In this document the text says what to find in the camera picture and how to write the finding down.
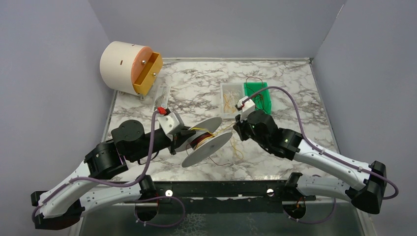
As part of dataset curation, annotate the white yellow cable bundle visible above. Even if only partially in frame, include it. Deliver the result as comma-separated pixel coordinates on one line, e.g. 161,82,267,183
223,90,243,113

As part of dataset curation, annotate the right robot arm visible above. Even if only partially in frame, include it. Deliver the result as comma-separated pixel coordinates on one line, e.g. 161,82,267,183
233,110,387,214

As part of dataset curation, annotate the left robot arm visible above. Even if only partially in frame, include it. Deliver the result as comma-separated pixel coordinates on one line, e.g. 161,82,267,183
30,120,195,230

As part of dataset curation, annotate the orange drawer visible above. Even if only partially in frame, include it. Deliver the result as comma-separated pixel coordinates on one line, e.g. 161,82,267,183
131,52,163,96

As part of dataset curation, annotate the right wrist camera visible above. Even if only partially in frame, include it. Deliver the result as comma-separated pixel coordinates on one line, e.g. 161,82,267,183
235,96,256,121

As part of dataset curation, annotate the white cylinder drawer container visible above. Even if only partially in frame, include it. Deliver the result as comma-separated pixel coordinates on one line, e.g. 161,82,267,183
99,41,153,94

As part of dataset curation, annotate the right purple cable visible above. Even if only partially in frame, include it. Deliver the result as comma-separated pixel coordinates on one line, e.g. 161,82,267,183
242,86,399,200

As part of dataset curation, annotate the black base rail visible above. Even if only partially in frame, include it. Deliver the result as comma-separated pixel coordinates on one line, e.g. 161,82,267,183
89,174,329,216

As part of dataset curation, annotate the white perforated cable spool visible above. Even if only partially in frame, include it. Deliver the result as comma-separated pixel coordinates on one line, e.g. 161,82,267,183
181,117,232,168

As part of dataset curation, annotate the green plastic bin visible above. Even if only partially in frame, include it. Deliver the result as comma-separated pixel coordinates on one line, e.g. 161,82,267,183
243,82,271,115

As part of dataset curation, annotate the packaged ruler set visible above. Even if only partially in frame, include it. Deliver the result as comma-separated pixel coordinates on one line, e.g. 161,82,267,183
151,86,171,111

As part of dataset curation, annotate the clear plastic bin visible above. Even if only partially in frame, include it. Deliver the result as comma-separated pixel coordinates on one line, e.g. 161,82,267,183
220,83,245,118

